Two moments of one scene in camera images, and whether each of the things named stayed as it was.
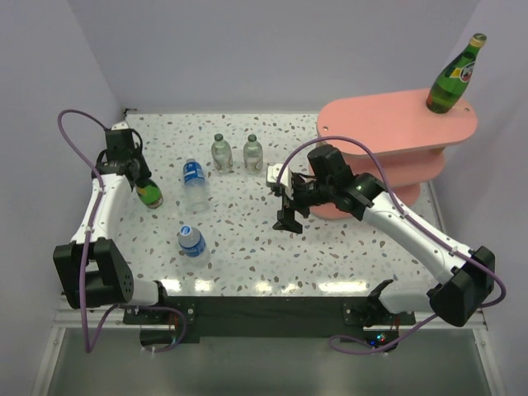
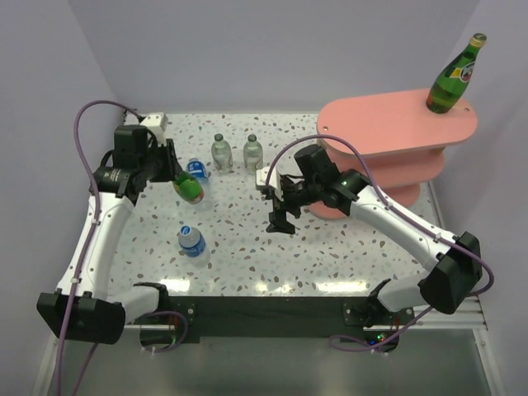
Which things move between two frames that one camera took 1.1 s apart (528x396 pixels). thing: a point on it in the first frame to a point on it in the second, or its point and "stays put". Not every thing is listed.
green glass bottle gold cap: [452, 80] stays put
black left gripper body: [138, 157] to [155, 163]
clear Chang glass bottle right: [252, 153] stays put
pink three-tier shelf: [409, 137] stays put
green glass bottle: [150, 194] to [188, 187]
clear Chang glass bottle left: [221, 154] stays put
